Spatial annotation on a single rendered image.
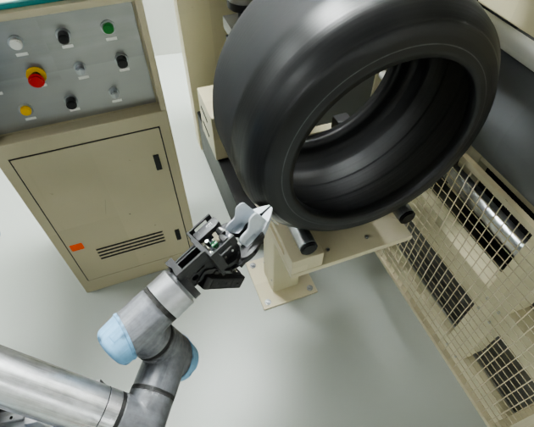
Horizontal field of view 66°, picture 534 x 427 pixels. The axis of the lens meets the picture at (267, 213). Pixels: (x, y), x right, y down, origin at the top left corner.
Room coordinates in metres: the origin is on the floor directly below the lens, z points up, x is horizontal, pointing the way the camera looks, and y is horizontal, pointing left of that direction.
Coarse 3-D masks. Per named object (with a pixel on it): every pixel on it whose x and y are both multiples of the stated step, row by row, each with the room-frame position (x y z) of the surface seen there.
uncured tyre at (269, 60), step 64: (256, 0) 0.78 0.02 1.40; (320, 0) 0.68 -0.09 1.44; (384, 0) 0.65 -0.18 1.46; (448, 0) 0.68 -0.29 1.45; (256, 64) 0.64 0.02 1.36; (320, 64) 0.58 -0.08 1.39; (384, 64) 0.60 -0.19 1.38; (448, 64) 0.88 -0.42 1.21; (256, 128) 0.56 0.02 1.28; (384, 128) 0.92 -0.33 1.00; (448, 128) 0.80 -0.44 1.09; (256, 192) 0.55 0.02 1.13; (320, 192) 0.75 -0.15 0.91; (384, 192) 0.73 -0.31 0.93
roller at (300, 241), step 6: (288, 228) 0.64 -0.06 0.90; (294, 228) 0.63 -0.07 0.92; (294, 234) 0.61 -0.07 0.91; (300, 234) 0.60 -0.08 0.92; (306, 234) 0.60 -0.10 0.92; (294, 240) 0.60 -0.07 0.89; (300, 240) 0.59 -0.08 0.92; (306, 240) 0.59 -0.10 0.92; (312, 240) 0.59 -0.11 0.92; (300, 246) 0.58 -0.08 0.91; (306, 246) 0.57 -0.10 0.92; (312, 246) 0.57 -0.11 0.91; (306, 252) 0.57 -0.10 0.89; (312, 252) 0.57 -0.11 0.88
